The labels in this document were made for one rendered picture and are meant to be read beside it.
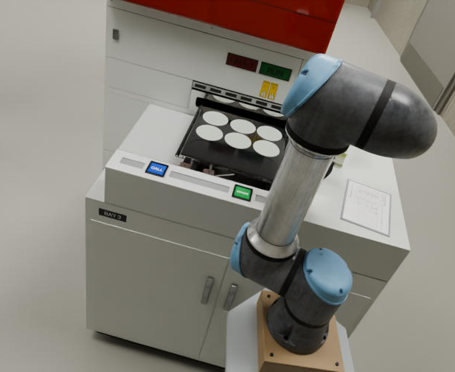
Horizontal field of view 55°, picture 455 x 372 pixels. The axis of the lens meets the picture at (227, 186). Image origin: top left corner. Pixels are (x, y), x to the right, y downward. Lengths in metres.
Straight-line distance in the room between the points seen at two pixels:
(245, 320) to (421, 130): 0.67
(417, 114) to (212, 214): 0.74
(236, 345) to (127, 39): 1.19
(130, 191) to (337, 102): 0.79
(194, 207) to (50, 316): 1.04
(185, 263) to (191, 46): 0.80
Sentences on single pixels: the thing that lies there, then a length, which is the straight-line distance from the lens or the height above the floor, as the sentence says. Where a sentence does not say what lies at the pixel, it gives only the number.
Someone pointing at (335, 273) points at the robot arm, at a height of 1.10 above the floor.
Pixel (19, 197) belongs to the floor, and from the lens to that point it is 2.63.
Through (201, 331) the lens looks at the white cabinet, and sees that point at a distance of 1.74.
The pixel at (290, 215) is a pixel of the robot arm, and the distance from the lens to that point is 0.85.
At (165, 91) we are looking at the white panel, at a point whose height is 0.90.
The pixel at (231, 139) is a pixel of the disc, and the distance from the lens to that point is 1.60.
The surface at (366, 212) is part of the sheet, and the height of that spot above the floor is 0.97.
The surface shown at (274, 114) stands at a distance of 1.76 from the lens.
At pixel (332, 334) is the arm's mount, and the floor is 0.87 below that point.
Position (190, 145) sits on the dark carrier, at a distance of 1.52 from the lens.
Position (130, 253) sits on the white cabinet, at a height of 0.62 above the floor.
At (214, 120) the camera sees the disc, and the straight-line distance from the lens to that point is 1.68.
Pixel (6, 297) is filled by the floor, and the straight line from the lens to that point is 2.21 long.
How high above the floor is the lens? 1.77
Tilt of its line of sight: 39 degrees down
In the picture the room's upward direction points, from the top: 15 degrees clockwise
